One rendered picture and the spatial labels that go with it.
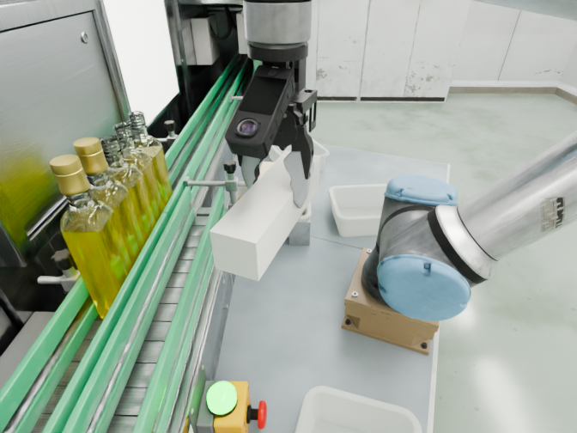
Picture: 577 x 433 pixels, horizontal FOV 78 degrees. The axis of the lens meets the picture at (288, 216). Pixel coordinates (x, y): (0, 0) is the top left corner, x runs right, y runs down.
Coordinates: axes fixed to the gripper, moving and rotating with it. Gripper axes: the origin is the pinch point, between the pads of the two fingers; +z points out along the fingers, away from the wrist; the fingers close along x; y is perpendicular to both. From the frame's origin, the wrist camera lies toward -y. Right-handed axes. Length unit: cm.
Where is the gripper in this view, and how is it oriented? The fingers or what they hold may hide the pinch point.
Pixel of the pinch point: (274, 198)
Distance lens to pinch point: 51.6
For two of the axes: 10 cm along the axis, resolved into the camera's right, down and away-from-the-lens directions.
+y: 3.7, -5.4, 7.6
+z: 0.0, 8.2, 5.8
